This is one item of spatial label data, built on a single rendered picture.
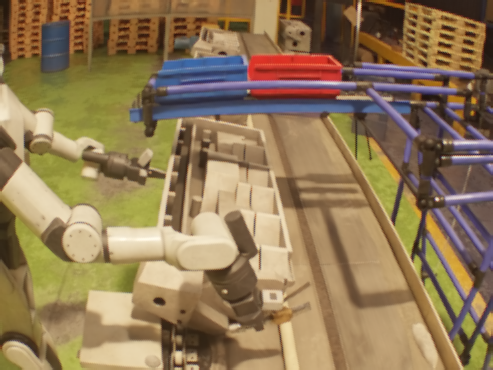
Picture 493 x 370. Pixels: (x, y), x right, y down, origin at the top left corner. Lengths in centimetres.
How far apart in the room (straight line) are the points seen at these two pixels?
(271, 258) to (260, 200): 33
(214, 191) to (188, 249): 74
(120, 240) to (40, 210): 17
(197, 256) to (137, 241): 11
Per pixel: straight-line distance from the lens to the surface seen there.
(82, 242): 83
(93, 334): 121
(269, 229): 140
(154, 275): 113
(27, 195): 84
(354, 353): 128
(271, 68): 150
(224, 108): 151
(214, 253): 86
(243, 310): 97
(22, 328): 138
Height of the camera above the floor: 166
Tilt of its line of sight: 26 degrees down
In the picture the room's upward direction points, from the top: 4 degrees clockwise
